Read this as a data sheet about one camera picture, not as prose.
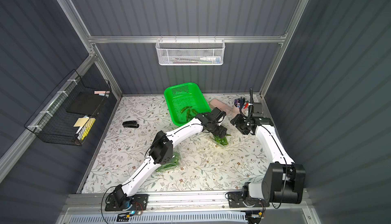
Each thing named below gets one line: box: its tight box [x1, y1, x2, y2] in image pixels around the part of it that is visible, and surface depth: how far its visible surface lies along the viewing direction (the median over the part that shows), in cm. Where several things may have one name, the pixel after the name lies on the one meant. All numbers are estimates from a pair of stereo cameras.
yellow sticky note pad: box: [73, 117, 90, 127], surface depth 73 cm
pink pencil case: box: [209, 98, 241, 117], surface depth 114 cm
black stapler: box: [122, 120, 140, 129], surface depth 104 cm
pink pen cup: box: [234, 97, 249, 110], surface depth 101 cm
